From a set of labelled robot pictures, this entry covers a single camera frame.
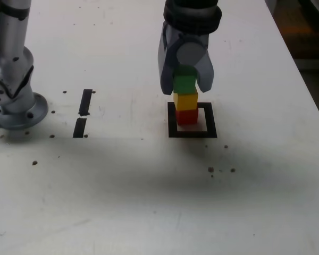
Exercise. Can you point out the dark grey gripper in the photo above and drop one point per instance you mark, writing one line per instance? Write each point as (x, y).
(180, 37)

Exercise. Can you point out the black tape square outline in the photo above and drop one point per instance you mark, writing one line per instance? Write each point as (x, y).
(172, 127)

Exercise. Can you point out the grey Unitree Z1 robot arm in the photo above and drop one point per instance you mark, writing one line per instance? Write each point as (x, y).
(13, 53)

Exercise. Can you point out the yellow cube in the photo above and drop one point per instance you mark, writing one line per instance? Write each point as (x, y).
(186, 101)

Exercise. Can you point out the black tape strip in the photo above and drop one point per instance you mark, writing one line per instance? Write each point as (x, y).
(85, 101)

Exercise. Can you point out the red cube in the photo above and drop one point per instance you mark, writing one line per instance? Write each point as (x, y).
(187, 118)

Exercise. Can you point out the green cube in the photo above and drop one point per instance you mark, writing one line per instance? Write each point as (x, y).
(184, 83)

